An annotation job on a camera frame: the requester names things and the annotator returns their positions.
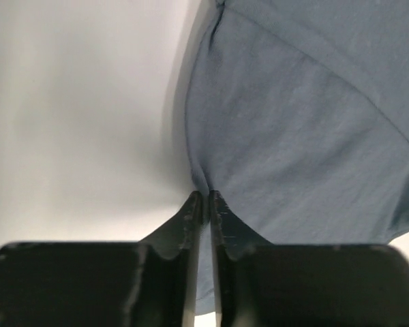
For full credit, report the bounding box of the grey t shirt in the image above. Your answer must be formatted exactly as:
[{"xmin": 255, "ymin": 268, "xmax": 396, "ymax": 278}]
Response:
[{"xmin": 183, "ymin": 0, "xmax": 409, "ymax": 316}]

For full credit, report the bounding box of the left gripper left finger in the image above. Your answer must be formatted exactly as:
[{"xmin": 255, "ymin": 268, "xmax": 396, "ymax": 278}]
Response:
[{"xmin": 0, "ymin": 191, "xmax": 202, "ymax": 326}]

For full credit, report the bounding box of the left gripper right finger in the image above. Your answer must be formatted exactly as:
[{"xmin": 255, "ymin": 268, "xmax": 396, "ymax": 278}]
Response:
[{"xmin": 209, "ymin": 191, "xmax": 409, "ymax": 326}]

